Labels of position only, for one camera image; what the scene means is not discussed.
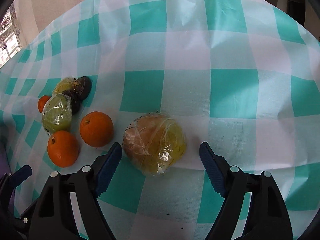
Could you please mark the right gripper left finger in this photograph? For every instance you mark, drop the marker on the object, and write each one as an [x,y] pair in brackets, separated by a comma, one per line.
[70,201]

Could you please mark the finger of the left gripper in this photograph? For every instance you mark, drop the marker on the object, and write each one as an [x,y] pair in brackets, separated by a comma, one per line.
[13,180]

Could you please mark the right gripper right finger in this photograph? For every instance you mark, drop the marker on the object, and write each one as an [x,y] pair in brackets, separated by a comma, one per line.
[253,207]

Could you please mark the green fruit front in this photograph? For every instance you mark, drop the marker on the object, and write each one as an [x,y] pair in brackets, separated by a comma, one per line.
[57,114]

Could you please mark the small orange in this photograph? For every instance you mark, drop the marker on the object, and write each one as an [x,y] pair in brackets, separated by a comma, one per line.
[42,101]

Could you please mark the large yellow-brown fruit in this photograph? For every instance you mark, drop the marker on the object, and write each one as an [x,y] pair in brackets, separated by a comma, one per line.
[154,142]

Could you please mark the dark mangosteen front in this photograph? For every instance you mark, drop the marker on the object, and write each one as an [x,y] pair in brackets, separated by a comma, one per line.
[75,105]

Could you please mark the dark mangosteen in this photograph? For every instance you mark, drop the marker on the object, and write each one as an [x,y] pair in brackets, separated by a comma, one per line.
[75,105]
[82,87]

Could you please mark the wrapped yellow-green fruit back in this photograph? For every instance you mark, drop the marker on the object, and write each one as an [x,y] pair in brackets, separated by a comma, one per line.
[64,84]

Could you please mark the dark mangosteen back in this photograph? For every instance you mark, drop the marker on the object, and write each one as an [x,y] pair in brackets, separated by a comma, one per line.
[82,87]

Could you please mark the window with lattice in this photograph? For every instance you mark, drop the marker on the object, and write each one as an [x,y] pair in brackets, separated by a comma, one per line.
[10,31]

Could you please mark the teal white checkered tablecloth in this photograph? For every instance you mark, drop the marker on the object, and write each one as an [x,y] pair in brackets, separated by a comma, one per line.
[239,74]

